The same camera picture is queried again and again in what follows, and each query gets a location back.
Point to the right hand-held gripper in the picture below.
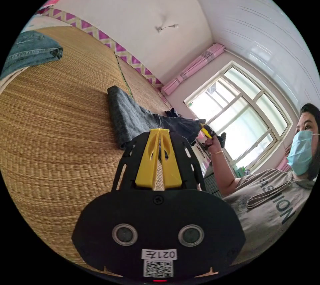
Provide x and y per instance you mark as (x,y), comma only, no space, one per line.
(215,136)

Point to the bed with woven mat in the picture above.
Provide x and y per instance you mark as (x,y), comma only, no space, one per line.
(62,127)

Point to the pink curtain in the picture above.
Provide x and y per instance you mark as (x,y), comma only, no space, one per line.
(192,67)

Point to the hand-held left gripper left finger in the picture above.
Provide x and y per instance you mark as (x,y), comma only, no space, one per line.
(146,165)

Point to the person's right forearm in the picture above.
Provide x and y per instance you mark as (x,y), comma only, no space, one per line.
(223,172)

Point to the white framed window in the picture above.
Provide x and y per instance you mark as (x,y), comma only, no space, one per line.
(237,117)

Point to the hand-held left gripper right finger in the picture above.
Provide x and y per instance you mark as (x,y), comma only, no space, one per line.
(170,167)

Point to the pile of clothes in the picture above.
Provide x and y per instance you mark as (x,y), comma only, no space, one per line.
(30,50)

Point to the ceiling light fixture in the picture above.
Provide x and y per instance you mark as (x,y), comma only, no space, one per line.
(165,27)

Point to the person's body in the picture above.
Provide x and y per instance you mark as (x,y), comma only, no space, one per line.
(275,202)

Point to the person's right hand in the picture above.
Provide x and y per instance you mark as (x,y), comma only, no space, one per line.
(214,147)

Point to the dark gray jeans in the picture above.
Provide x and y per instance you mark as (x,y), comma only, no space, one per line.
(130,117)

